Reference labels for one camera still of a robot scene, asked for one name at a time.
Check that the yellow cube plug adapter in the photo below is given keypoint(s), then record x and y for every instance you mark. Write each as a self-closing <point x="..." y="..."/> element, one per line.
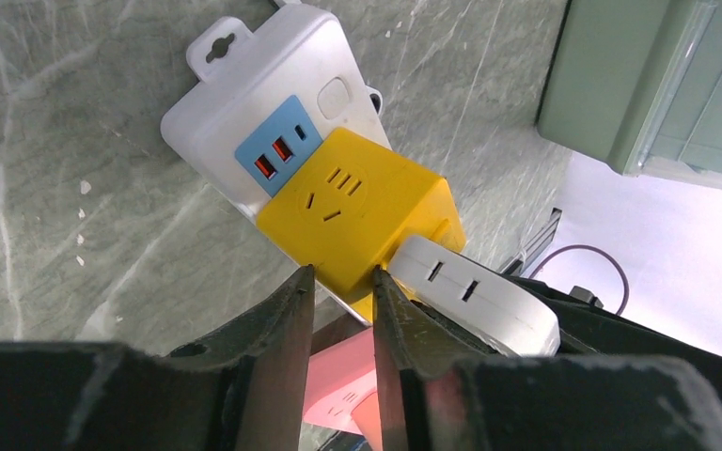
<point x="348" y="209"/>

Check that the translucent green storage box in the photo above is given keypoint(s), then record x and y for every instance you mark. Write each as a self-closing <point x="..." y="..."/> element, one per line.
<point x="637" y="85"/>

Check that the black aluminium base frame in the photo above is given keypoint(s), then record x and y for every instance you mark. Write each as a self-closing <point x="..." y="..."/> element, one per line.
<point x="533" y="248"/>

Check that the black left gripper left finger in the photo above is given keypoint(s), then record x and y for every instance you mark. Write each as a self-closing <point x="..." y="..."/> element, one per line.
<point x="239" y="387"/>

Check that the pink triangular plug adapter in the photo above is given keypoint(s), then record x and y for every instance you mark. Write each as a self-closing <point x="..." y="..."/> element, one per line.
<point x="341" y="389"/>

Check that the white power strip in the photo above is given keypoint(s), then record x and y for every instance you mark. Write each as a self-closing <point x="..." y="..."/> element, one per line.
<point x="266" y="99"/>

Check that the white plug adapter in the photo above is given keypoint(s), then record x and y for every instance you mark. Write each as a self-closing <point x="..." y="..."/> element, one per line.
<point x="498" y="312"/>

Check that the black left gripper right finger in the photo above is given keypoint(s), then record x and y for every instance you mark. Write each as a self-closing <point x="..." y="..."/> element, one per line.
<point x="438" y="390"/>

